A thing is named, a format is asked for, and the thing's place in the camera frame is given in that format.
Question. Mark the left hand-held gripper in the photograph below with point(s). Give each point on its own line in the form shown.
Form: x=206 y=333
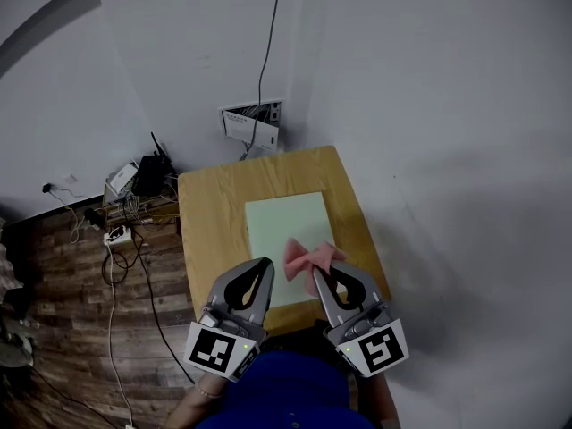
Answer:
x=214 y=351

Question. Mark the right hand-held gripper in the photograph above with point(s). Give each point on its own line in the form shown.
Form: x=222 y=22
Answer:
x=380 y=347

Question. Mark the pink cloth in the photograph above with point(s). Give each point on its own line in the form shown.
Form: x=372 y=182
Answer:
x=297 y=262

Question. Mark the light green board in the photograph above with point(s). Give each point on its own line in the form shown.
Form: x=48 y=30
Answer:
x=286 y=217

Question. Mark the person's right forearm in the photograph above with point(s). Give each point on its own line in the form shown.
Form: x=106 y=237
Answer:
x=380 y=402

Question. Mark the person's left forearm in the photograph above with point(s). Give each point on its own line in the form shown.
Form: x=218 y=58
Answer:
x=187 y=411

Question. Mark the person's blue shirt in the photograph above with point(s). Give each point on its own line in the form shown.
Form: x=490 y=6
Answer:
x=286 y=391

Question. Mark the wooden crate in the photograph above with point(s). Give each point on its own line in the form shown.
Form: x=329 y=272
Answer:
x=165 y=215

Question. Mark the white power strip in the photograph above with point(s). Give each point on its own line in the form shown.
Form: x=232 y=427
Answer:
x=123 y=238

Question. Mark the black router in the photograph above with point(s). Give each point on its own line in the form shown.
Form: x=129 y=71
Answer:
x=149 y=177

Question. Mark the white router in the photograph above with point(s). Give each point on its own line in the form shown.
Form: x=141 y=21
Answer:
x=123 y=179

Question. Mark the black power adapter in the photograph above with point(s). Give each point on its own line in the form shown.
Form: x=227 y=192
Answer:
x=91 y=218

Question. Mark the recessed wall network box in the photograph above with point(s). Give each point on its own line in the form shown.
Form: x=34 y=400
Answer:
x=275 y=112

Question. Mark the white wall socket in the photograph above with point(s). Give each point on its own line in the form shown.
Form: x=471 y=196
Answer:
x=69 y=179

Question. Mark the black wall plug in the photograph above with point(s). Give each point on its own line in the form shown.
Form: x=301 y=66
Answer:
x=47 y=188

